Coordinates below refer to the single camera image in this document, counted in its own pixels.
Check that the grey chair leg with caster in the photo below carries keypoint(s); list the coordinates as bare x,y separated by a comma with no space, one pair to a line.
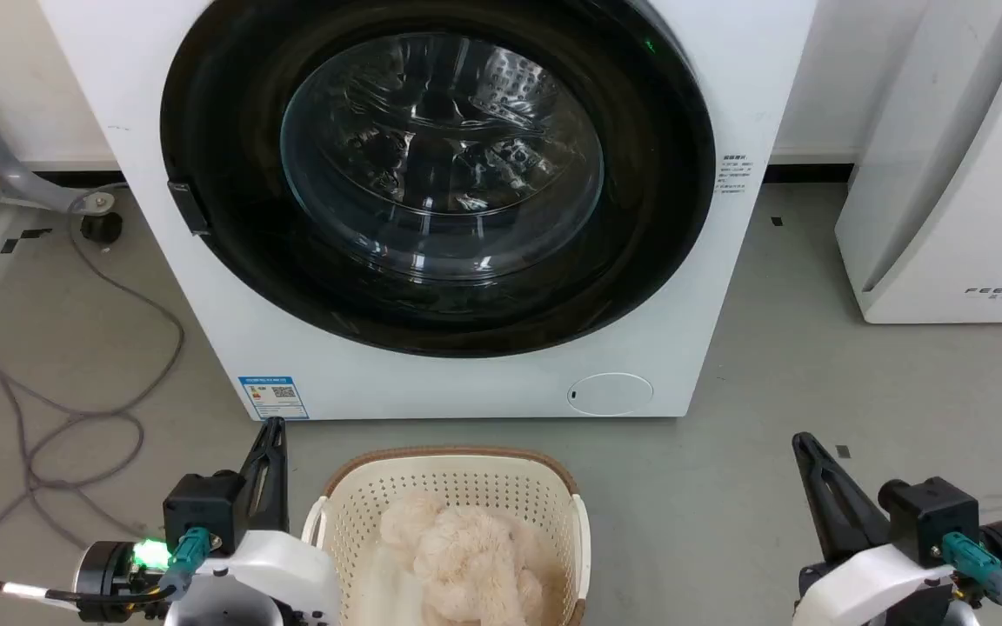
5,169

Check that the cream perforated laundry basket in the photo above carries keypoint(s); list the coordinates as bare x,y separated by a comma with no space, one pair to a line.
466,476

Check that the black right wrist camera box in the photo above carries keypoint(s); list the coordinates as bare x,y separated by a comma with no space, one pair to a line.
936,513

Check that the beige fluffy plush toy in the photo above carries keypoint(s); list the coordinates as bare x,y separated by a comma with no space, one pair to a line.
466,556

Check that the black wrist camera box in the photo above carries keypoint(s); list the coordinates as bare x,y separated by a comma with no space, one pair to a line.
936,513
201,509

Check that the round white filter cover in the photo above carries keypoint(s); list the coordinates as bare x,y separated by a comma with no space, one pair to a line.
610,394

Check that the black round washer door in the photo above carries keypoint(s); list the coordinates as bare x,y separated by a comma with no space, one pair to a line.
223,104

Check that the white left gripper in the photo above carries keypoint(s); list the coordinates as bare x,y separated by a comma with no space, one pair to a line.
283,574

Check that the small white text sticker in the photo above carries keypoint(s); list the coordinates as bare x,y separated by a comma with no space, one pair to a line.
734,174

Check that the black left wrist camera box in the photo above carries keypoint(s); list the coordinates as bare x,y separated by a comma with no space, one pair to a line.
201,509

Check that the blue energy label sticker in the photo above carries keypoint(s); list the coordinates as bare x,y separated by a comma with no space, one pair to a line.
274,397

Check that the black round floor foot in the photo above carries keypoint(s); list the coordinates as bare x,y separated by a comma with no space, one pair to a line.
102,227

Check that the white front-load washing machine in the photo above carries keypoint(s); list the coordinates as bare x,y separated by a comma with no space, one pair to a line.
205,348

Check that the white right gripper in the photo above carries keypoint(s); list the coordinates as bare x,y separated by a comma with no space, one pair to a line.
875,587

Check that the white appliance with grey lettering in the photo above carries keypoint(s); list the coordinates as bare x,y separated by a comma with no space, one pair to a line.
945,217

